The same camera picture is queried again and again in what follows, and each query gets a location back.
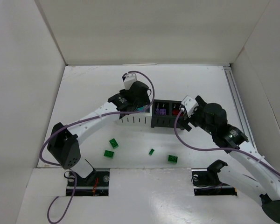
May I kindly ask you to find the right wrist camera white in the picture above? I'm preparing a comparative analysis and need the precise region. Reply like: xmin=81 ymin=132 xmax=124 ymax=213
xmin=181 ymin=95 xmax=198 ymax=117

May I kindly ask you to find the green lego brick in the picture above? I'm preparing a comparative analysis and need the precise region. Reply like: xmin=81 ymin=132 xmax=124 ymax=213
xmin=104 ymin=150 xmax=114 ymax=159
xmin=109 ymin=139 xmax=119 ymax=149
xmin=168 ymin=155 xmax=178 ymax=164

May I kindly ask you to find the white double bin container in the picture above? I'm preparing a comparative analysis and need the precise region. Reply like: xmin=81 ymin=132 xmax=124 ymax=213
xmin=115 ymin=106 xmax=152 ymax=127

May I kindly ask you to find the green lego brick lower left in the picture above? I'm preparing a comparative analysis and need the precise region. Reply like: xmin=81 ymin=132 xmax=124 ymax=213
xmin=104 ymin=150 xmax=114 ymax=159

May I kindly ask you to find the green lego brick right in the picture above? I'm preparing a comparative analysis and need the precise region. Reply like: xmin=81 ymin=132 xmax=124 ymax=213
xmin=168 ymin=155 xmax=178 ymax=164

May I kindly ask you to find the teal printed oval lego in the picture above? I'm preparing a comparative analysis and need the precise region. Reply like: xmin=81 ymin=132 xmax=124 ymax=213
xmin=137 ymin=106 xmax=146 ymax=112

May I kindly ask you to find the green lego brick upper left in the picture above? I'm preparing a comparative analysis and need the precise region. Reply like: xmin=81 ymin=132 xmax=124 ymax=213
xmin=109 ymin=139 xmax=119 ymax=149

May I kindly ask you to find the aluminium rail right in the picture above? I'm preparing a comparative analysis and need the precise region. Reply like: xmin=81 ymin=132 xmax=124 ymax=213
xmin=223 ymin=65 xmax=250 ymax=133

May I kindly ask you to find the red round lego piece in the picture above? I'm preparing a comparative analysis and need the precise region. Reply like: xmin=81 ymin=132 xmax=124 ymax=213
xmin=172 ymin=110 xmax=180 ymax=116

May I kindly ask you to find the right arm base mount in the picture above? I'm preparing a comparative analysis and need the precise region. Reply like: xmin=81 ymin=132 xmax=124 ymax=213
xmin=191 ymin=160 xmax=238 ymax=196

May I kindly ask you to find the black double bin container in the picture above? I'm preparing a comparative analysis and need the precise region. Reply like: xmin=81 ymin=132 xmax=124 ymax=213
xmin=151 ymin=99 xmax=182 ymax=128

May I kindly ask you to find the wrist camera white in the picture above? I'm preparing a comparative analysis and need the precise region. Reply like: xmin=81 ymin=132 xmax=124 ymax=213
xmin=181 ymin=95 xmax=198 ymax=117
xmin=122 ymin=72 xmax=137 ymax=90

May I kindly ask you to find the purple lego brick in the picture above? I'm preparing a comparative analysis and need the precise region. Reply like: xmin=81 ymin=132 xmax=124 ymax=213
xmin=160 ymin=108 xmax=167 ymax=115

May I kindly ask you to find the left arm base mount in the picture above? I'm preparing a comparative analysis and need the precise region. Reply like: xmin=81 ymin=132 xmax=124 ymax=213
xmin=64 ymin=158 xmax=110 ymax=196

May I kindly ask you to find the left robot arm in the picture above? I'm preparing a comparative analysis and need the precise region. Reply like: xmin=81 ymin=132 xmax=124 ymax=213
xmin=47 ymin=81 xmax=151 ymax=185

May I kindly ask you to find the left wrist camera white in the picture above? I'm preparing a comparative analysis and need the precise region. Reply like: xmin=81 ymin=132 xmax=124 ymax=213
xmin=122 ymin=72 xmax=137 ymax=90

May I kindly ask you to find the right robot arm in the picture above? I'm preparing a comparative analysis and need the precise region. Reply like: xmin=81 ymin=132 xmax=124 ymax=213
xmin=175 ymin=96 xmax=280 ymax=224

